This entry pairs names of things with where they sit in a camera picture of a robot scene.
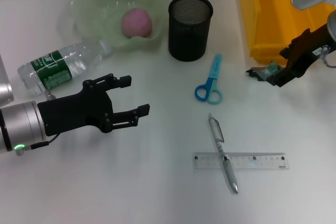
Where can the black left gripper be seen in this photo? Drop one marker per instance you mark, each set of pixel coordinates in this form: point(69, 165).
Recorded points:
point(76, 111)

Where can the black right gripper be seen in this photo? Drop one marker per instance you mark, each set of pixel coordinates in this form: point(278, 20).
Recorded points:
point(304, 51)

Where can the green plastic wrapper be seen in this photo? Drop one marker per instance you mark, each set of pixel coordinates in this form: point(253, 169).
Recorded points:
point(262, 73)

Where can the clear green-label water bottle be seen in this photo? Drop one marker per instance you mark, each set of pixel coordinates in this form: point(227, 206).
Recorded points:
point(60, 69)

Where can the pink toy peach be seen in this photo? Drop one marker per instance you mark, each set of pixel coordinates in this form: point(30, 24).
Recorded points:
point(136, 23)

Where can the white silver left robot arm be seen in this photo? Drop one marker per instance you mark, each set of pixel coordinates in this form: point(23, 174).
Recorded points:
point(23, 124)

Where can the blue scissors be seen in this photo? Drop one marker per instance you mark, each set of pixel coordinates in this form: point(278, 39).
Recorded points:
point(210, 85)

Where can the clear plastic ruler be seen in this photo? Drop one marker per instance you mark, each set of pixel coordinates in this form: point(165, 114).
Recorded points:
point(257, 162)

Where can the translucent green fruit plate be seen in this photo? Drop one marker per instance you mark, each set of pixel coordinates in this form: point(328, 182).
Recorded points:
point(105, 6)

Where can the black mesh pen holder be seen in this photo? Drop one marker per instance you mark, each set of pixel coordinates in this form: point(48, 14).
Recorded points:
point(189, 30)

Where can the silver ballpoint pen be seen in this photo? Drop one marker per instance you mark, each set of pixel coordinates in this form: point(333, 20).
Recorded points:
point(223, 155)

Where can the yellow plastic bin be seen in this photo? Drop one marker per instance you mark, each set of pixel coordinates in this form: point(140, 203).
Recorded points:
point(275, 19)

